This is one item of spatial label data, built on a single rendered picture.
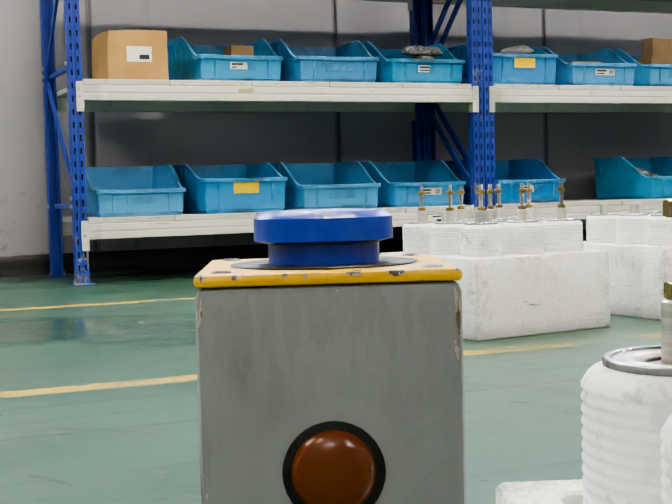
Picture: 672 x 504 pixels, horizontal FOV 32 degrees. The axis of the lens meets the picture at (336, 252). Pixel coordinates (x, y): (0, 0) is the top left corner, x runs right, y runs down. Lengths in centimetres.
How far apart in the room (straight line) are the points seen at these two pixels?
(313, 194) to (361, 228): 459
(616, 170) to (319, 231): 571
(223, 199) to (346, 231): 445
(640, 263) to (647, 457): 246
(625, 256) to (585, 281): 29
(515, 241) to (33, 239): 306
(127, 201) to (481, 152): 159
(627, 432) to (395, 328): 24
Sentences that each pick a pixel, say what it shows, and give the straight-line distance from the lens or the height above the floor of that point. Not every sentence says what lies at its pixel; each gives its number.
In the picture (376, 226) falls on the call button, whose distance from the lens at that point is 32.
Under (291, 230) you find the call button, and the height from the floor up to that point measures 32.
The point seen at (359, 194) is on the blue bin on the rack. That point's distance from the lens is 500.
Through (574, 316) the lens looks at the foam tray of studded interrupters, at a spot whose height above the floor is 3.
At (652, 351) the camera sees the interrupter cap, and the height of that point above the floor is 25.
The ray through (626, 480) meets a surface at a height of 21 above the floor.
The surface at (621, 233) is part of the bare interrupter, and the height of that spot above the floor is 21.
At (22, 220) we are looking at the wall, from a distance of 532.
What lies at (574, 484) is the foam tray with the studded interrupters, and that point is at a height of 18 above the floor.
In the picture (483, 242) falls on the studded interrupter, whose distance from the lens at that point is 261.
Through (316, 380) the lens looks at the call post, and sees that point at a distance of 31.
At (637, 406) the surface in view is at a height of 24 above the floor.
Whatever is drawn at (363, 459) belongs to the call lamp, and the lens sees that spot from 31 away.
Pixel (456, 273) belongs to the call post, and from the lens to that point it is 31.
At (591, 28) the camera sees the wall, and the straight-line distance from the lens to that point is 654.
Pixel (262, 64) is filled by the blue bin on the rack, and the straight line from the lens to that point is 489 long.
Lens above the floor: 34
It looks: 3 degrees down
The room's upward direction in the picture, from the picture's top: 2 degrees counter-clockwise
